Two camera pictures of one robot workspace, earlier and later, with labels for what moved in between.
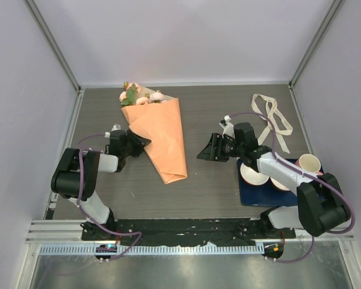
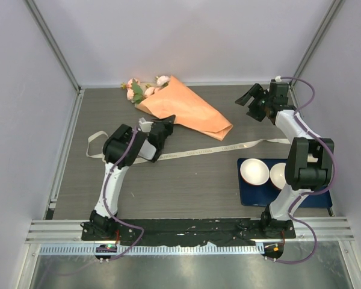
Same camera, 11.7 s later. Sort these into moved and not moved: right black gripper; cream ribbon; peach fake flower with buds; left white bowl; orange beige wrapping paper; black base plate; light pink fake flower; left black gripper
Moved: cream ribbon; right black gripper; left black gripper; peach fake flower with buds; light pink fake flower; orange beige wrapping paper
Not moved: black base plate; left white bowl
